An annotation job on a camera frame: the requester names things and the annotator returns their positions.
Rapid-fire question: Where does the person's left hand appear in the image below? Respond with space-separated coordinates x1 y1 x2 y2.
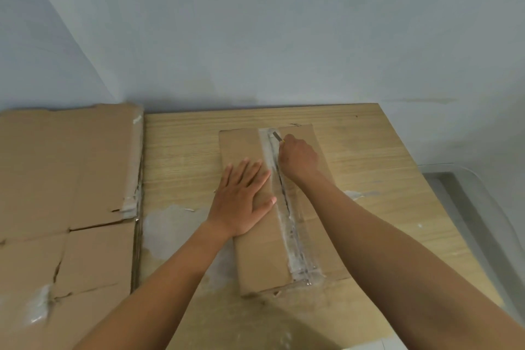
205 159 278 240

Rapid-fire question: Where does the person's right hand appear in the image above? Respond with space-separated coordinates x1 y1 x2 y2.
278 134 320 184

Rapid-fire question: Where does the person's left forearm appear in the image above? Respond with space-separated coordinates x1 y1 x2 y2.
73 220 235 350

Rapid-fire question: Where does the person's right forearm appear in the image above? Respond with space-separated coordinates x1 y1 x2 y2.
295 171 525 350

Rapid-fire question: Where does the light wooden table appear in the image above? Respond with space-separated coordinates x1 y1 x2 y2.
135 103 505 350

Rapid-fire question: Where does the white cable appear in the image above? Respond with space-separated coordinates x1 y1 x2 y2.
417 162 525 240

